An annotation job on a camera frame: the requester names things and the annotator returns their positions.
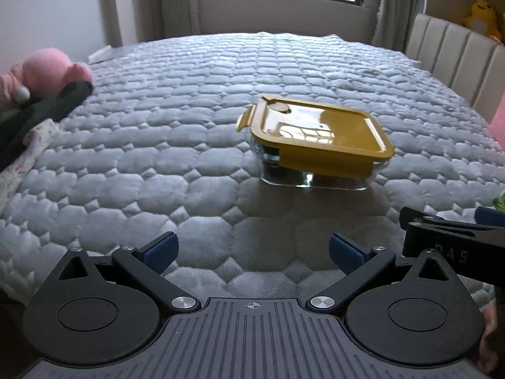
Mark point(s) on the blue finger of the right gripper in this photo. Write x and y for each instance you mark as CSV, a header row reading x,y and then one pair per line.
x,y
489,216

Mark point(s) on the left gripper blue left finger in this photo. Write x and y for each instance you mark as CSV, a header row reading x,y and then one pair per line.
x,y
142,269

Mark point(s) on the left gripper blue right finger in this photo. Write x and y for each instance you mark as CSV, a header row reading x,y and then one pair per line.
x,y
364,270

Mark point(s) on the yellow plastic container lid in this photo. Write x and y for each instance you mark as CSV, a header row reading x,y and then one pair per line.
x,y
327,140

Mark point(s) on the clear glass food container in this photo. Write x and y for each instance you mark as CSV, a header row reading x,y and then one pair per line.
x,y
271,172

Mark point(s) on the person's right hand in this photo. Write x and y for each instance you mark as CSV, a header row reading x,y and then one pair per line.
x,y
489,346

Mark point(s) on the green toy figure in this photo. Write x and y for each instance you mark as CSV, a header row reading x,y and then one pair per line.
x,y
499,202

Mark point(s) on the pink pillow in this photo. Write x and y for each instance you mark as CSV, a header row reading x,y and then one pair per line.
x,y
497,125

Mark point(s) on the grey quilted mattress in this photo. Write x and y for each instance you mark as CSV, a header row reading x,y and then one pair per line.
x,y
155,149

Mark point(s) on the floral white blanket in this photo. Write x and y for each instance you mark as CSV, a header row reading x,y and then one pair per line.
x,y
22,159

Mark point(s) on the black cloth on bed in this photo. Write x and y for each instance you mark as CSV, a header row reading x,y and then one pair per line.
x,y
15,129

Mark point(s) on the yellow plush duck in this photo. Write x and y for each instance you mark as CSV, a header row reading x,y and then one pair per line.
x,y
482,20

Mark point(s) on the pink plush toy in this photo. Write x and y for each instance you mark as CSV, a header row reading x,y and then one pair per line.
x,y
45,73

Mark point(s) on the grey window curtain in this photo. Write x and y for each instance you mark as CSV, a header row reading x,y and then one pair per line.
x,y
394,21

